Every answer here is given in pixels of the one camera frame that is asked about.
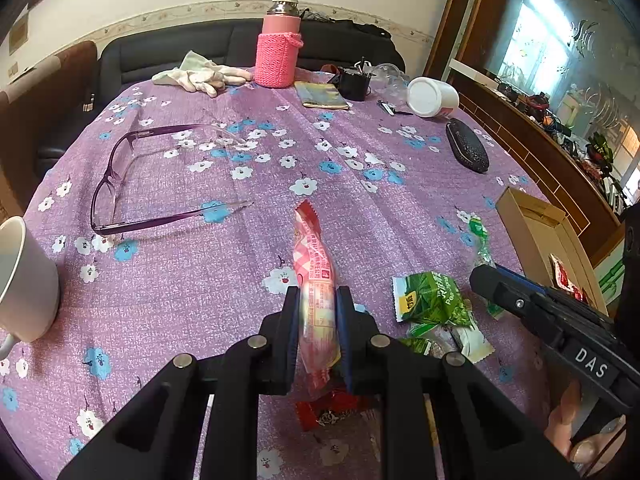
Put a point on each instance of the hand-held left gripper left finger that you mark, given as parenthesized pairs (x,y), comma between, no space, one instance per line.
(287,320)

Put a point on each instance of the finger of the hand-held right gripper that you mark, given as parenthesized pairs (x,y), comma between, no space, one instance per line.
(525,282)
(500,290)

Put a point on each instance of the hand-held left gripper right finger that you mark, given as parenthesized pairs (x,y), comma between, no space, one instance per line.
(345,330)

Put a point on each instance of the pink snack packet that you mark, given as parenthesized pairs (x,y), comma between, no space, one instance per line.
(315,280)

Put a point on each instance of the green pea snack packet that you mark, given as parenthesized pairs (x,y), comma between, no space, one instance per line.
(470,342)
(430,300)

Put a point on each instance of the clear green-ended candy packet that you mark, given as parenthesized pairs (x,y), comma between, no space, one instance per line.
(480,232)

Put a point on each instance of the cardboard box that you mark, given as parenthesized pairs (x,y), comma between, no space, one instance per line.
(520,220)

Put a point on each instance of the red candy packet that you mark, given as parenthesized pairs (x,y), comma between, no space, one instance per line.
(325,412)

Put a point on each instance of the person's right hand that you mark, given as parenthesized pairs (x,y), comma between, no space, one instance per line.
(562,420)

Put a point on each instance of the wooden cabinet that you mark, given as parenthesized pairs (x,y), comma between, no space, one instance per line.
(525,140)

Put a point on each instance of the black glasses case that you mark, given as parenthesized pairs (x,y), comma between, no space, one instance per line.
(467,147)

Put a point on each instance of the pile of cabinet clutter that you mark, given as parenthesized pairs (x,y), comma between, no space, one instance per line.
(575,130)

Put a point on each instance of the white plastic jar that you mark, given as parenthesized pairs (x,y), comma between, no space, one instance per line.
(430,96)

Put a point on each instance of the nail clipper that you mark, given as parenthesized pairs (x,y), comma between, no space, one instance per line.
(392,108)

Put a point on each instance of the purple eyeglasses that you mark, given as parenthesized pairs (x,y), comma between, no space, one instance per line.
(107,195)

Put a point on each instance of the small notebook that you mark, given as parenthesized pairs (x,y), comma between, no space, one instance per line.
(320,94)

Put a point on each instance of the small black container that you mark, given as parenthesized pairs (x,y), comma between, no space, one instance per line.
(352,85)

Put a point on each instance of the white gloves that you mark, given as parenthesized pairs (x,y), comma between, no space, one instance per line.
(200,75)

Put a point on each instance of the etched glass panel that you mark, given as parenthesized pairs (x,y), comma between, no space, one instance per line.
(550,20)

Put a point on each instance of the white cup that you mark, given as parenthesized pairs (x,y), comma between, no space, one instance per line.
(25,290)

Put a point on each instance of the pink knit-sleeved thermos bottle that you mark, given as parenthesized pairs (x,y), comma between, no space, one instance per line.
(277,55)

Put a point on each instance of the black sofa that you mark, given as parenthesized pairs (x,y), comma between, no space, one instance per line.
(175,45)

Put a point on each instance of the dark clothes pile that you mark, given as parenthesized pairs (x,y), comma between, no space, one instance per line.
(360,27)

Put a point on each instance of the brown chair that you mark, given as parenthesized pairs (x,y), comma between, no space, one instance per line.
(50,90)

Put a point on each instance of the wall socket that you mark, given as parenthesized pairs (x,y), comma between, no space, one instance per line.
(13,70)

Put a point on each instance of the wall plaque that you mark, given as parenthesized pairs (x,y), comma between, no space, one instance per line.
(17,37)

